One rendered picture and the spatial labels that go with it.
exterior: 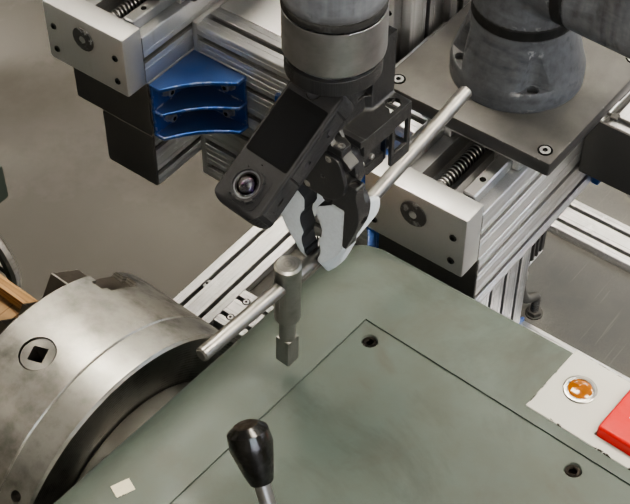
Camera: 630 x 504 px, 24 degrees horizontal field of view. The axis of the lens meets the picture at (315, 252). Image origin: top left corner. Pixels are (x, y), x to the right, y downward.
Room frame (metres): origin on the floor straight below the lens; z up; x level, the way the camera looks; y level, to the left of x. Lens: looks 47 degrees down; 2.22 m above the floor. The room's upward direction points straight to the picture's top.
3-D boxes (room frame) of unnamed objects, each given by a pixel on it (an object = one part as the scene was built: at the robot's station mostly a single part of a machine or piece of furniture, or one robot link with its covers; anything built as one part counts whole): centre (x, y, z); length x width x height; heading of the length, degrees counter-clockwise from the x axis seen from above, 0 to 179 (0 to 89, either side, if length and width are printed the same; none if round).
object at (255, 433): (0.59, 0.04, 1.38); 0.04 x 0.03 x 0.05; 50
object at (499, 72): (1.27, -0.23, 1.21); 0.15 x 0.15 x 0.10
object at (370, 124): (0.81, -0.02, 1.51); 0.09 x 0.08 x 0.12; 140
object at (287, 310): (0.76, 0.02, 1.33); 0.02 x 0.02 x 0.12
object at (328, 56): (0.81, -0.01, 1.59); 0.08 x 0.08 x 0.05
